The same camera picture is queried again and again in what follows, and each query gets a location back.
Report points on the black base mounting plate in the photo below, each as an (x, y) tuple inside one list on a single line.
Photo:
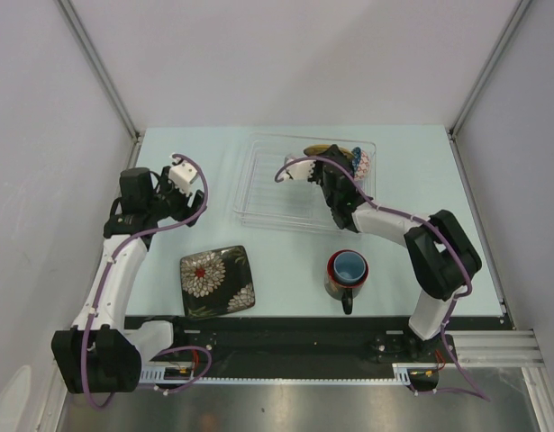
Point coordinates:
[(318, 348)]

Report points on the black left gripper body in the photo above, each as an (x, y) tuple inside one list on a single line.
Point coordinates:
[(170, 201)]

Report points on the black floral mug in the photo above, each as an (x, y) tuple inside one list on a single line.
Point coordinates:
[(345, 294)]

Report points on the light blue cup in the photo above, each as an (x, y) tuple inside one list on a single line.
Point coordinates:
[(349, 267)]

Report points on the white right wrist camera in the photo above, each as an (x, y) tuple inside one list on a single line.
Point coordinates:
[(300, 171)]

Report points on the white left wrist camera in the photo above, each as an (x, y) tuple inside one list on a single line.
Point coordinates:
[(182, 174)]

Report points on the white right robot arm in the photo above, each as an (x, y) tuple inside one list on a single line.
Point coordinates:
[(443, 258)]

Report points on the black floral square plate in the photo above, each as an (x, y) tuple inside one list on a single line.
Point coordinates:
[(216, 283)]

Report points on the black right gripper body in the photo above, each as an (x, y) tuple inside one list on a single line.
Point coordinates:
[(318, 175)]

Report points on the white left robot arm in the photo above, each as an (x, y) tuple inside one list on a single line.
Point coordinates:
[(95, 355)]

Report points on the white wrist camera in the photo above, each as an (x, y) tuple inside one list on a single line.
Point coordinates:
[(300, 171), (182, 174)]

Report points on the clear wire dish rack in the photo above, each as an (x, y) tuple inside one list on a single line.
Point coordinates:
[(290, 205)]

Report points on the blue triangle pattern bowl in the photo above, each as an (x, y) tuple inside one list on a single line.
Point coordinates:
[(361, 163)]

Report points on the yellow round plate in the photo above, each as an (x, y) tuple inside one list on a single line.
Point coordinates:
[(318, 149)]

